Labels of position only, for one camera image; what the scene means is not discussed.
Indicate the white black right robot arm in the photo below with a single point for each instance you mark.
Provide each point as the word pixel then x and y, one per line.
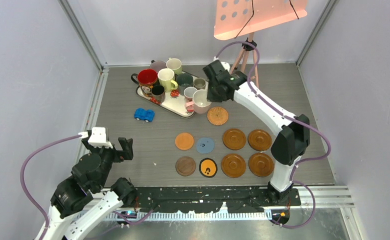
pixel 292 135

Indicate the pink handled floral mug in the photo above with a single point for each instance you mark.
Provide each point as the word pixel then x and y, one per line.
pixel 189 93

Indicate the dark brown wooden coaster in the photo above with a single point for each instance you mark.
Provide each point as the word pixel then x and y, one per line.
pixel 185 166

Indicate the blue toy car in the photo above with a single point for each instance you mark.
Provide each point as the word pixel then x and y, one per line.
pixel 144 114

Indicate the dark teal mug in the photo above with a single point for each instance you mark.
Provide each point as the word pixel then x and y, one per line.
pixel 184 80

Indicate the orange black-rimmed coaster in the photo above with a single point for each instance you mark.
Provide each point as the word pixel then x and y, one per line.
pixel 208 168

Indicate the plain orange round coaster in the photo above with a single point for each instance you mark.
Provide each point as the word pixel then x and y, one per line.
pixel 184 141

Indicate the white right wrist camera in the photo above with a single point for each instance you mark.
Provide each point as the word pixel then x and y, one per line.
pixel 225 65

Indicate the mauve mug at back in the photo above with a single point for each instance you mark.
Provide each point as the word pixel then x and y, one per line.
pixel 157 65

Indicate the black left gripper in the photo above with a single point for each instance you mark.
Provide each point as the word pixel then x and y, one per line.
pixel 126 145

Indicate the grey small mug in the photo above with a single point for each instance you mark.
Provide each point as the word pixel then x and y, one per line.
pixel 199 83

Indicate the glossy brown grooved wooden coaster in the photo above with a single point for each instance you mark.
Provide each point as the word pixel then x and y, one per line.
pixel 261 164

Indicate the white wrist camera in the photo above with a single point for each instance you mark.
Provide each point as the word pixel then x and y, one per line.
pixel 97 137
pixel 225 65

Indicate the pink music stand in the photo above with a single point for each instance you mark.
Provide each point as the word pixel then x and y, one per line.
pixel 238 18

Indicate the cream white mug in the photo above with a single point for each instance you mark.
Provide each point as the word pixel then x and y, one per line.
pixel 166 77

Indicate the pale green mug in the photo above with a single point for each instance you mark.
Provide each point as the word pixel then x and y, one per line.
pixel 175 65

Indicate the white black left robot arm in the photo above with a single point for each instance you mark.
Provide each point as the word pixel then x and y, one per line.
pixel 69 199

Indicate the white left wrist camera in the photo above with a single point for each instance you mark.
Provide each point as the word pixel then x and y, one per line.
pixel 97 137

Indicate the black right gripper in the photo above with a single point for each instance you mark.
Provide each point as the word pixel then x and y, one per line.
pixel 212 98

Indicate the blue smiley foam coaster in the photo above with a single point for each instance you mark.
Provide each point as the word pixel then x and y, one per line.
pixel 205 145

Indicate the red black mug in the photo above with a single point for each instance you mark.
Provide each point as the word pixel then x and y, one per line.
pixel 146 80

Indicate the woven orange rattan coaster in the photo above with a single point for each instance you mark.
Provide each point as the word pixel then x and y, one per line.
pixel 217 116

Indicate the white serving tray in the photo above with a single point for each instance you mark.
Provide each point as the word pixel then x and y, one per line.
pixel 173 102

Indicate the black small mug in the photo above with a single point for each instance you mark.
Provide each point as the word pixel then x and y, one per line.
pixel 158 93

